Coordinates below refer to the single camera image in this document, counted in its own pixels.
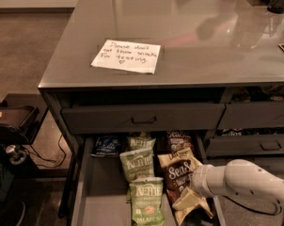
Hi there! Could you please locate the brown sea salt chip bag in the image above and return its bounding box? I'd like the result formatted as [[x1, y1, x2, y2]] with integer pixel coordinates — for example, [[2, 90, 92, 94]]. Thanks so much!
[[158, 148, 213, 225]]

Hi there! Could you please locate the green Kettle bag middle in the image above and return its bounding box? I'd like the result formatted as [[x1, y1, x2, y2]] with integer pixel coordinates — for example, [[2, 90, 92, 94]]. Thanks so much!
[[119, 148, 154, 183]]

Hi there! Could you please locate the black cable left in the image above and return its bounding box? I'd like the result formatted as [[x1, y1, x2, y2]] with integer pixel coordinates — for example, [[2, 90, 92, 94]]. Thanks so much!
[[24, 134, 68, 170]]

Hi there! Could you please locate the open middle drawer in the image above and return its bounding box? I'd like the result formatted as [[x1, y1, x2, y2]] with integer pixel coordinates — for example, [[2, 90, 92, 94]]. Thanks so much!
[[71, 137, 226, 226]]

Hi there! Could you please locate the dark green crate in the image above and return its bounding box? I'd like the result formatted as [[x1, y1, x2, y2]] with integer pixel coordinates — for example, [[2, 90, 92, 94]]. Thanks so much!
[[0, 159, 16, 203]]

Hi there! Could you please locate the blue chip bag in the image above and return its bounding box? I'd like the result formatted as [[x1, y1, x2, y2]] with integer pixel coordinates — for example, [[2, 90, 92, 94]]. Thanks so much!
[[91, 136, 121, 157]]

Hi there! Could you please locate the green Kettle bag rear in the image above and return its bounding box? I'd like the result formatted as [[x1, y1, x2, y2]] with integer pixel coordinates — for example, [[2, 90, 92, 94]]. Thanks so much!
[[127, 137, 156, 151]]

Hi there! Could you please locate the green kettle bag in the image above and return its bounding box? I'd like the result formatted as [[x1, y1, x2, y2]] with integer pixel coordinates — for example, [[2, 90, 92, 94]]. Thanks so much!
[[130, 177, 166, 226], [119, 148, 154, 183], [127, 137, 156, 151]]

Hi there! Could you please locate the top right drawer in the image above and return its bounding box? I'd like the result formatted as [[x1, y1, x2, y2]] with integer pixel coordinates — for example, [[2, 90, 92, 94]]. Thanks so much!
[[218, 102, 284, 129]]

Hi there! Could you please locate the black side table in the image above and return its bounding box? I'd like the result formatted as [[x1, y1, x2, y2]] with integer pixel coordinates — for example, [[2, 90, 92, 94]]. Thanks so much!
[[0, 93, 48, 145]]

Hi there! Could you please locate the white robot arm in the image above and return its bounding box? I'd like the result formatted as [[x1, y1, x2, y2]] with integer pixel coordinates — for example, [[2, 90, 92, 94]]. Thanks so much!
[[172, 159, 284, 210]]

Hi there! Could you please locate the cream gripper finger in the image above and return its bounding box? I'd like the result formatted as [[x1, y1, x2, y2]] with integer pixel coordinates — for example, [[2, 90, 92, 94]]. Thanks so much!
[[172, 187, 201, 211]]

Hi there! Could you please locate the green Kettle bag front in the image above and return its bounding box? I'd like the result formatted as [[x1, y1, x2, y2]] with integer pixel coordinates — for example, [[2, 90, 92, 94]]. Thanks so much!
[[130, 177, 166, 226]]

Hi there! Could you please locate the top left drawer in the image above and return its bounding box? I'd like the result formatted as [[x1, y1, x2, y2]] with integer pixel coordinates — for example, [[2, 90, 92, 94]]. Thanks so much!
[[61, 103, 225, 135]]

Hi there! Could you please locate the round metal object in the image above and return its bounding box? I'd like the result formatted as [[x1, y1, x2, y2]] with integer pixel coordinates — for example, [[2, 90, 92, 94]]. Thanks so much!
[[5, 145, 27, 165]]

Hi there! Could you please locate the middle right drawer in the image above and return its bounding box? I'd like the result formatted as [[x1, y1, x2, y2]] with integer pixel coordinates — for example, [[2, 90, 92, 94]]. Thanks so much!
[[206, 134, 284, 157]]

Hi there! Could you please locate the grey drawer cabinet counter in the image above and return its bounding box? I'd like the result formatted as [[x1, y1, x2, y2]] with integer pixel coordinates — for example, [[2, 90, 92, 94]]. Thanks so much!
[[38, 0, 284, 219]]

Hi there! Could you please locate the brown chip bag rear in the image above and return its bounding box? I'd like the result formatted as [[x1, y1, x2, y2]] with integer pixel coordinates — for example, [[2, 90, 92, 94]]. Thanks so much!
[[166, 131, 193, 152]]

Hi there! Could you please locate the black power cable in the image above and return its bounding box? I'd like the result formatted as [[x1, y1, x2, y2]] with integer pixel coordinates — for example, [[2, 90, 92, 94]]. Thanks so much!
[[223, 195, 284, 226]]

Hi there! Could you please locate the handwritten white paper note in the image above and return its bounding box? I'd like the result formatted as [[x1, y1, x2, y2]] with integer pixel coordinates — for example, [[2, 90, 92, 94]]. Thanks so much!
[[91, 40, 161, 74]]

